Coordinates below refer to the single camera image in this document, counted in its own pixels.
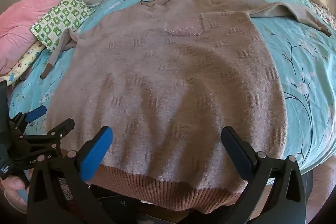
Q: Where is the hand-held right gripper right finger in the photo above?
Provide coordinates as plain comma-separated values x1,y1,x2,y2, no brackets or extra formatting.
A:
221,126,307,224

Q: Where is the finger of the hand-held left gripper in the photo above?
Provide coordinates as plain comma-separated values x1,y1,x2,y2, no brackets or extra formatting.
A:
9,105,48,133
18,118,76,146

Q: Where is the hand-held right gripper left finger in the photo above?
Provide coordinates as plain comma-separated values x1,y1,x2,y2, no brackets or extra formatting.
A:
28,126,116,224

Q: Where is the beige knitted sweater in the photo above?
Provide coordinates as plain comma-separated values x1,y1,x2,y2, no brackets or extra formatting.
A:
40,0,332,214

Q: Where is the person's left hand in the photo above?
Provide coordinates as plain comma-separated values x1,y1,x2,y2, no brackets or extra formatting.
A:
0,176,30,214

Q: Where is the plaid cloth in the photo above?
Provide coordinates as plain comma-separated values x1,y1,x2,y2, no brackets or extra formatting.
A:
58,178,77,202

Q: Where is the pale yellow printed cloth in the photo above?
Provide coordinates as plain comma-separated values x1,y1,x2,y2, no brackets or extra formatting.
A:
6,44,46,85

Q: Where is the green checkered pillow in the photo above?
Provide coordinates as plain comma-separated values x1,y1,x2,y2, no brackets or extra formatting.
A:
29,0,93,51

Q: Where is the pink quilt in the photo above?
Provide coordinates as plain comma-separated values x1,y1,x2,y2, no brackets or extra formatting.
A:
0,0,91,76

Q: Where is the teal floral bedsheet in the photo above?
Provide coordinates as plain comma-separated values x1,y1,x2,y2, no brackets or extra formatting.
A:
10,0,336,174

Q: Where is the white floral cloth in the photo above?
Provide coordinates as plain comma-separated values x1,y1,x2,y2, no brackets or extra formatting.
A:
311,1,336,29

